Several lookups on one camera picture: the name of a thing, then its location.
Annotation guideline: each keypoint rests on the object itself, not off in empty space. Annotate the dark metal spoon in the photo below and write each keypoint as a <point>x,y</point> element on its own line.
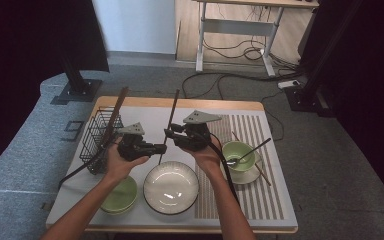
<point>258,147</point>

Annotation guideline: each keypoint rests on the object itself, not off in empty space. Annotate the black metal stand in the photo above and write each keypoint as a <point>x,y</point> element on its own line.
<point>303,100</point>

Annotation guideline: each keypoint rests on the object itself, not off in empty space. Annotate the white power strip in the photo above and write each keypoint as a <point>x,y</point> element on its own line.
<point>288,84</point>

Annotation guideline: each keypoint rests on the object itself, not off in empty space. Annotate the brown wooden utensil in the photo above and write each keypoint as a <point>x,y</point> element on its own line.
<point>120,103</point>

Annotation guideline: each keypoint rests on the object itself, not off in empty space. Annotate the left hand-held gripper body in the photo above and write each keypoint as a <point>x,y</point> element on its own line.
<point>133,148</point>

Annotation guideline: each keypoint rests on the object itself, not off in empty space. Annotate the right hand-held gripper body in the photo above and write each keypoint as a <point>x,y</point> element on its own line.
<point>195,136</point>

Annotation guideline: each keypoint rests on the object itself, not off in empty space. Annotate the black curtain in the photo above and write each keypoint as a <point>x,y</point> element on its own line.
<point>373,83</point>
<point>30,50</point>

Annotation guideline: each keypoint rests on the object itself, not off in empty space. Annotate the black stand with base plate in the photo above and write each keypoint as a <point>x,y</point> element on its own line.
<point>76,91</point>

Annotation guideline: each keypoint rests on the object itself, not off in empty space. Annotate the striped brown placemat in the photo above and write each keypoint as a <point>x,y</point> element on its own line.
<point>263,200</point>

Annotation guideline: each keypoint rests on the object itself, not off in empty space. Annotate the white ribbed plate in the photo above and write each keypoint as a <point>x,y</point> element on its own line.
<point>170,190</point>

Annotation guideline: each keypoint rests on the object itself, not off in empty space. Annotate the white metal desk frame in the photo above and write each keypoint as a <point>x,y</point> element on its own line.
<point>236,27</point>

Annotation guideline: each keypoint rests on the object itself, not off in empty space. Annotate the person's left hand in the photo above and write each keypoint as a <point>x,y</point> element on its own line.
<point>121,166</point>

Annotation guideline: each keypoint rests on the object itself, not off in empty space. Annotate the green bowl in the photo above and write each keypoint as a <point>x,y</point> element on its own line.
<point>120,212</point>
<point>125,196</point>
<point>236,150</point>
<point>246,178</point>

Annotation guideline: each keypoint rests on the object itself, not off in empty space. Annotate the brown wooden chopstick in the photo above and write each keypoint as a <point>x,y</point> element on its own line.
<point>265,178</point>
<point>173,110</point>

